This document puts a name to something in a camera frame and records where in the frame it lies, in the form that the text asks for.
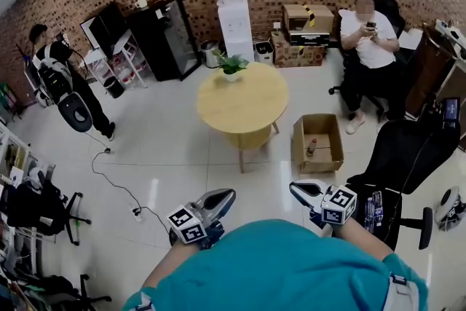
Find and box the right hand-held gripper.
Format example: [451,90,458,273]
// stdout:
[289,179,358,229]

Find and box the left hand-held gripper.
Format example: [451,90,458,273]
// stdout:
[167,188,237,251]

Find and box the brown cardboard box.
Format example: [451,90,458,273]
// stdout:
[292,113,345,175]

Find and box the person's right forearm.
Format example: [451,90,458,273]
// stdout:
[329,217,396,262]

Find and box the person's left forearm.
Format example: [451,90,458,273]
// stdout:
[141,239,205,291]

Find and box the blue label water bottle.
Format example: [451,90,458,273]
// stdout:
[371,191,384,227]
[364,197,376,234]

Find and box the printed cardboard box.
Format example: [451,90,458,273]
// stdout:
[271,31,327,68]

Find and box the black flat box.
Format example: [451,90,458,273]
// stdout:
[288,30,331,47]

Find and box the white water dispenser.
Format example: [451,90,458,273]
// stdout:
[217,0,256,63]

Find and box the taped cardboard box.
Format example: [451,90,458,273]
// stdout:
[283,4,335,34]

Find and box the person's teal shirt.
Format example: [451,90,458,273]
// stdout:
[122,218,430,311]

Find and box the round wooden table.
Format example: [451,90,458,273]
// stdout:
[196,61,291,174]

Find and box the black mesh office chair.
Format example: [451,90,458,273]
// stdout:
[345,118,462,252]

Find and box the green potted plant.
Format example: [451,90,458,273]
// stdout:
[212,49,250,83]

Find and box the silver trash can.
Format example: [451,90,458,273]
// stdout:
[200,39,221,69]

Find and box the white bin black lid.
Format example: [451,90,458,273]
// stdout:
[253,41,275,66]

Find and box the black trash bin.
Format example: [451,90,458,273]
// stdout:
[103,77,126,100]

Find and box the chair-mounted black screen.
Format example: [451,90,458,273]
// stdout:
[433,97,462,130]

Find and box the white metal rack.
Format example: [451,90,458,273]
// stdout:
[85,28,149,90]

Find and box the black glass door fridge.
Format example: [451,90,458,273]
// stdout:
[125,0,203,82]

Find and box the brown wooden cabinet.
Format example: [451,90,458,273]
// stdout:
[405,23,457,114]

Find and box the white paper sheet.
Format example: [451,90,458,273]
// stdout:
[398,28,425,50]

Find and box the black flat screen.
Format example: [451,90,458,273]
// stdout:
[79,1,128,60]

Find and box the white black backpack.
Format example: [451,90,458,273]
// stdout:
[33,54,74,107]

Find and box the white shelving unit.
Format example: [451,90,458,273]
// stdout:
[0,119,32,194]

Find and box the grey harness strap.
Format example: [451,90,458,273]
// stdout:
[387,275,420,311]
[133,293,156,311]

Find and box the black floor cable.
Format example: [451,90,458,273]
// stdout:
[83,127,172,234]

